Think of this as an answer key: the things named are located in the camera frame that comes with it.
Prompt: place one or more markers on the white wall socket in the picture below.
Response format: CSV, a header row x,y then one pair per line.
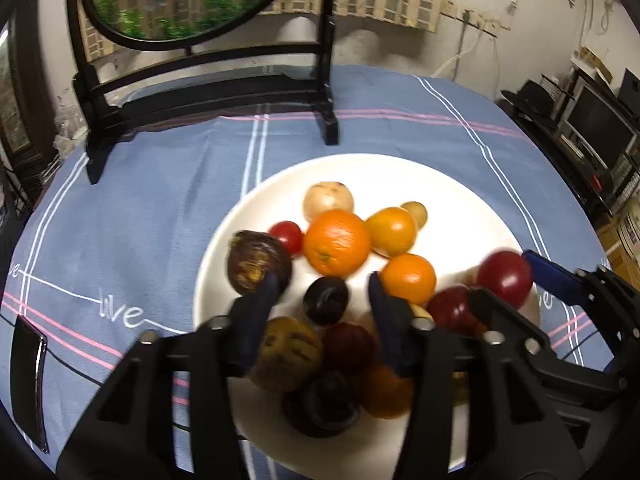
x,y
452,6

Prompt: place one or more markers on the spotted tan potato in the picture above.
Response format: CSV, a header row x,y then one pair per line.
x,y
295,355

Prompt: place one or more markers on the cardboard box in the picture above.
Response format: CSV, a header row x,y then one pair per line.
x,y
612,255

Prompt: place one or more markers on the white round plate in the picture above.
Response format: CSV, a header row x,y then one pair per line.
x,y
450,200

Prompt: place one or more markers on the dark brown mangosteen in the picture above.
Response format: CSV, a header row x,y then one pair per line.
x,y
255,260

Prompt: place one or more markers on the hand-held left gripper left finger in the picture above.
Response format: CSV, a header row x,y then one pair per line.
x,y
255,325

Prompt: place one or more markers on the yellow-orange tomato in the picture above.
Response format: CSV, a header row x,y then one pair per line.
x,y
392,230

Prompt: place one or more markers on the blue striped tablecloth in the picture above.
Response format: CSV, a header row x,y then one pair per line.
x,y
150,185

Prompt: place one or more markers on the dark wooden cabinet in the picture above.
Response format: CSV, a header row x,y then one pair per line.
x,y
25,110

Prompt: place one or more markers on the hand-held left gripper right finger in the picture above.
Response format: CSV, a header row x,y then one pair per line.
x,y
382,320

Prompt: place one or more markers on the black smartphone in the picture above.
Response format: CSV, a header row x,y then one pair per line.
x,y
25,385

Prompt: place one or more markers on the black tv stand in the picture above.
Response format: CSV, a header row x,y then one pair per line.
x,y
550,150

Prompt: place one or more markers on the tan round potato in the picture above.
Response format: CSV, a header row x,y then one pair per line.
x,y
422,313
325,200

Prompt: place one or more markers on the small orange tangerine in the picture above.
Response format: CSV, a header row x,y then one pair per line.
x,y
410,277

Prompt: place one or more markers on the clear plastic bags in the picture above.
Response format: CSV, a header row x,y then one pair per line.
x,y
70,125

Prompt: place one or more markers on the black monitor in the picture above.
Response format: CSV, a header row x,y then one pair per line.
x,y
600,125

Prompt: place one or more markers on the black speaker box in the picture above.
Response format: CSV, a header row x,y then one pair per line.
x,y
630,87

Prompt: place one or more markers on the red cherry tomato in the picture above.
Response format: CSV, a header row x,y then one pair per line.
x,y
286,236

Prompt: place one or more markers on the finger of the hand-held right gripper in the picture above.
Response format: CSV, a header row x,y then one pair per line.
x,y
552,275
505,312

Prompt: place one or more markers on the small yellow-green longan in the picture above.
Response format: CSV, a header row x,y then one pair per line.
x,y
417,212

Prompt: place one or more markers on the dark red plum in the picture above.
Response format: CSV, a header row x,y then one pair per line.
x,y
350,347

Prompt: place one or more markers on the dark purple plum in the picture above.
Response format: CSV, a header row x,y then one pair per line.
x,y
325,300

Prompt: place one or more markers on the black hat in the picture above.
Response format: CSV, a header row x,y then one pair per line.
x,y
530,97

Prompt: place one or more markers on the round goldfish ornament black stand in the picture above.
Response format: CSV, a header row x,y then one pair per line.
x,y
215,97

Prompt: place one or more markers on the dark purple mangosteen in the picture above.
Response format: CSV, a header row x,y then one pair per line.
x,y
320,407

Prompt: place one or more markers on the white bucket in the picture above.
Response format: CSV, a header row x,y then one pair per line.
x,y
631,232

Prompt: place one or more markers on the large orange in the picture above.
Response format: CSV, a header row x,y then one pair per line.
x,y
385,392
337,242

